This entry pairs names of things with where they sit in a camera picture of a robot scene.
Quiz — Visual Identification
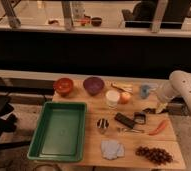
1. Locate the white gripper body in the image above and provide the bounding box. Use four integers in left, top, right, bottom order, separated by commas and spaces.
156, 82, 177, 103

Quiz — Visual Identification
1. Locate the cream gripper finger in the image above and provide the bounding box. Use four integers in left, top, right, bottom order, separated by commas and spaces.
155, 103, 168, 114

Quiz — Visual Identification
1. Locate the black handled brush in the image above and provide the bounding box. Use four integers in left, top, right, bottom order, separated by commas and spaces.
134, 108, 156, 125

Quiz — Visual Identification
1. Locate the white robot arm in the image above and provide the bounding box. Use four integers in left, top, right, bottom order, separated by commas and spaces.
156, 70, 191, 112

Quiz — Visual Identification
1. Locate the orange carrot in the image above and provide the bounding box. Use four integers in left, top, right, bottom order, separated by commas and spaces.
148, 120, 168, 135

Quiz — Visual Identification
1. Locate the wooden utensil with banana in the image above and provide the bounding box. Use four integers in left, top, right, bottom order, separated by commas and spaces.
111, 83, 133, 93

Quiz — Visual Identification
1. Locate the apple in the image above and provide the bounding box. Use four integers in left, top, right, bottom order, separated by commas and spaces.
119, 92, 131, 104

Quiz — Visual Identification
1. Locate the black rectangular block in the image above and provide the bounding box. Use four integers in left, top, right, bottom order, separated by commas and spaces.
114, 113, 135, 129

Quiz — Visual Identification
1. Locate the bunch of dark grapes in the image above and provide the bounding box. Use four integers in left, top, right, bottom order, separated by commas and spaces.
135, 146, 173, 165

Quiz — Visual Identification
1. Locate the white lidded container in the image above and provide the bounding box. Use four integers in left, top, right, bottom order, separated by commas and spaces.
105, 90, 120, 108

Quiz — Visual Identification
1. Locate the light blue sponge cloth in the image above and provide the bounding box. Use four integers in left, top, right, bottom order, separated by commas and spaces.
101, 140, 125, 160

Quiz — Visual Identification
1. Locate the purple bowl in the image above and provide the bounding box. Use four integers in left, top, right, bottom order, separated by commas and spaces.
83, 77, 104, 96

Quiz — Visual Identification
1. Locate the black office chair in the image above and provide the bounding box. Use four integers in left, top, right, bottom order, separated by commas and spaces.
121, 0, 191, 29

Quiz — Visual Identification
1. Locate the dark bowl on background floor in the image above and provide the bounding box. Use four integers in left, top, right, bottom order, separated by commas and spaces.
91, 17, 102, 27

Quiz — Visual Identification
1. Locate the red bowl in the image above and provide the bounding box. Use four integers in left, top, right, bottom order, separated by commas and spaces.
53, 78, 74, 96

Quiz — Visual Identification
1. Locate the green plastic tray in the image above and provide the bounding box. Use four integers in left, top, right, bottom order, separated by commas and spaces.
27, 102, 87, 162

